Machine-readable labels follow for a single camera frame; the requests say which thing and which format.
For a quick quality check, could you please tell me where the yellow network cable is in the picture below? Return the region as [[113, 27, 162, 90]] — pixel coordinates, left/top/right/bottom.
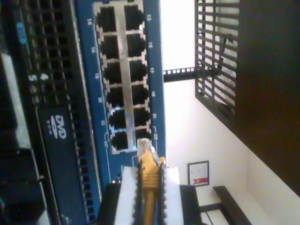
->
[[137, 138, 167, 225]]

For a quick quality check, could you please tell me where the framed white red sign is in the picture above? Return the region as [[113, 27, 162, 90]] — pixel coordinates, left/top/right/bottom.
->
[[187, 160, 210, 188]]

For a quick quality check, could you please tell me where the black metal bar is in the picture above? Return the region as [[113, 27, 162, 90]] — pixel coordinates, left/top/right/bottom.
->
[[199, 186, 253, 225]]

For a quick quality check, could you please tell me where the black rack server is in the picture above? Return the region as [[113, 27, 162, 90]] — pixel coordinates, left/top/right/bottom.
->
[[0, 0, 104, 225]]

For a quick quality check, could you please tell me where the black slatted grille panel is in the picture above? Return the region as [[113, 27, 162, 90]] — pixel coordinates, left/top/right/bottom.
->
[[194, 0, 241, 129]]

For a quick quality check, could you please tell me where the black server rack frame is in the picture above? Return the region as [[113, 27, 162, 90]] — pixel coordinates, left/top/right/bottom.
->
[[163, 67, 196, 83]]

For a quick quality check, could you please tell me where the blue network switch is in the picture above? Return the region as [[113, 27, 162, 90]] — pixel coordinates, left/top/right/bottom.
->
[[74, 0, 167, 225]]

